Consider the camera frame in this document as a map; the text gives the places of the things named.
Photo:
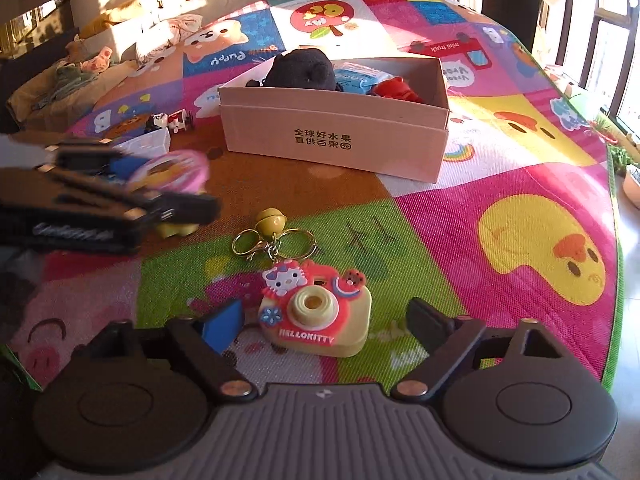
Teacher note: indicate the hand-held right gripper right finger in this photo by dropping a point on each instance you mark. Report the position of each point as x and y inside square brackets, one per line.
[427, 325]

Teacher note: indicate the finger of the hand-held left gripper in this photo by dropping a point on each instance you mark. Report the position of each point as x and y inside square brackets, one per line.
[180, 207]
[122, 166]

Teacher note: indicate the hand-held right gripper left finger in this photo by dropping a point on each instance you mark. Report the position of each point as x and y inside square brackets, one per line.
[222, 325]

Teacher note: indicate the pink round toy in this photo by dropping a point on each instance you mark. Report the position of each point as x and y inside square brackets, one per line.
[172, 172]

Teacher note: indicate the beige cardboard box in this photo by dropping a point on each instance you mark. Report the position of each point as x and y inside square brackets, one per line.
[330, 145]

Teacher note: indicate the black plush toy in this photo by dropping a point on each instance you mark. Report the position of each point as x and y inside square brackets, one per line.
[300, 70]

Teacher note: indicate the blue face mask packet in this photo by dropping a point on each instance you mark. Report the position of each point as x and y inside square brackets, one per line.
[362, 77]

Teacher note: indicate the small yellow toy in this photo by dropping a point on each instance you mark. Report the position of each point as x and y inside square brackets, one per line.
[175, 230]

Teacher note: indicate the clear plastic box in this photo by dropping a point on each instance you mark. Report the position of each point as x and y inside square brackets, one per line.
[145, 144]

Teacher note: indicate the black white toy car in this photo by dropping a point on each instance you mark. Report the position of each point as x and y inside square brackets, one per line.
[156, 123]

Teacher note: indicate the red white toy car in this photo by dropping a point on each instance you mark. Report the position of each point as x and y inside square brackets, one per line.
[181, 121]

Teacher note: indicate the green cloth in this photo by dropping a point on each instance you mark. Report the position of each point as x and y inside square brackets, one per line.
[65, 82]

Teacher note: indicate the colourful cartoon play mat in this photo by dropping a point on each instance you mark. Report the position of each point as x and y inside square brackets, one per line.
[450, 220]

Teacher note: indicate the small pink plush toy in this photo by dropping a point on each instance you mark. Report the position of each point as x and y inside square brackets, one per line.
[92, 57]

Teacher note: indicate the pink patterned cloth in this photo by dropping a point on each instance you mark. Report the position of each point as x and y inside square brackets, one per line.
[170, 35]

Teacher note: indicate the red plastic toy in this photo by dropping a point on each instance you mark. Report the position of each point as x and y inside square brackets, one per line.
[397, 91]

